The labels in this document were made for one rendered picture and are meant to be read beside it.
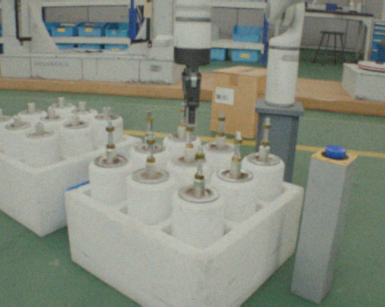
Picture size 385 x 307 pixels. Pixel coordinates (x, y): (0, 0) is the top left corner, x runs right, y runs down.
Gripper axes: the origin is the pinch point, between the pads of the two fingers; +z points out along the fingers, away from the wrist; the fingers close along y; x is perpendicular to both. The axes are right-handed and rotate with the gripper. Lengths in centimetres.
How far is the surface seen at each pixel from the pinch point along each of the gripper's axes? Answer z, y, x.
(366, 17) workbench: -35, 464, -283
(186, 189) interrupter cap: 9.8, -15.3, 1.3
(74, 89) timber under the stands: 32, 208, 70
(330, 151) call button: 2.4, -15.4, -24.9
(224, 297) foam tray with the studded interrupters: 28.5, -22.7, -5.6
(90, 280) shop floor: 35.2, -8.6, 21.8
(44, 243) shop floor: 35, 6, 36
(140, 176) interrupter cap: 9.9, -9.1, 10.0
